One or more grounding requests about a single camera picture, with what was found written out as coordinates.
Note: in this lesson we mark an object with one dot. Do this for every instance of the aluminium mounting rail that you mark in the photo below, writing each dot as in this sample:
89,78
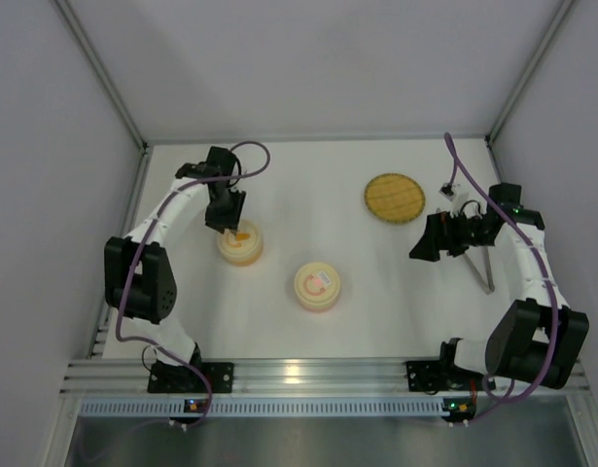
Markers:
274,377

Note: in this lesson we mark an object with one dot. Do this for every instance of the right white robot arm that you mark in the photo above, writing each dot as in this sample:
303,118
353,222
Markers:
539,335

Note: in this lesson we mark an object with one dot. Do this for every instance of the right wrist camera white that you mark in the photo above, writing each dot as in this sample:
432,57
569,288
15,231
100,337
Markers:
456,194

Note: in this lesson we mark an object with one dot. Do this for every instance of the slotted grey cable duct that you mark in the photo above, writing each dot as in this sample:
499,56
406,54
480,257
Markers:
224,407

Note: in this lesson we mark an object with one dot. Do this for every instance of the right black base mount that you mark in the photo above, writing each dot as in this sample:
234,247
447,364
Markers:
425,376

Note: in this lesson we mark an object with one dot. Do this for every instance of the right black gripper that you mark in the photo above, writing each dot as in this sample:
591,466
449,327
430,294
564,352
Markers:
438,235

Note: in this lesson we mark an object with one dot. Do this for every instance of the round woven bamboo plate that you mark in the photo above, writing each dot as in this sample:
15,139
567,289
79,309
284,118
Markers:
394,198

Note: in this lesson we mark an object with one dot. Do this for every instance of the yellow lunch box bowl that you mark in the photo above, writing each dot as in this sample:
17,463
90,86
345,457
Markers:
241,256

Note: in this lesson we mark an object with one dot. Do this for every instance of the cream lid orange decoration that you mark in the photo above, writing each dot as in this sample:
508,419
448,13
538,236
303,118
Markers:
248,235

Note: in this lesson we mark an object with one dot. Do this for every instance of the pink lunch box bowl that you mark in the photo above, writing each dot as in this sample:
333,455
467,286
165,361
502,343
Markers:
317,304

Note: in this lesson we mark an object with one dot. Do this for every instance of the metal food tongs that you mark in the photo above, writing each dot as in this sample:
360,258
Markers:
484,278

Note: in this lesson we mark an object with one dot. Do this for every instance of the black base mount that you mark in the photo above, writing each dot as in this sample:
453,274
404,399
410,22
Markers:
425,376
170,379

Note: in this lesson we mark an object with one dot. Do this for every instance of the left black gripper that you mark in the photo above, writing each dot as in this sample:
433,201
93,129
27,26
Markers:
225,212

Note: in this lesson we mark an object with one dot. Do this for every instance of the cream lid pink decoration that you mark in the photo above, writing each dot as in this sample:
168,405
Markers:
317,279

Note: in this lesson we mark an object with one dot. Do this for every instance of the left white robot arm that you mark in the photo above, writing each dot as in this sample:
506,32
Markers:
139,280

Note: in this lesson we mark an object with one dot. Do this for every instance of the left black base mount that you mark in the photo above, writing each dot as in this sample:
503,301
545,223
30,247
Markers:
170,379

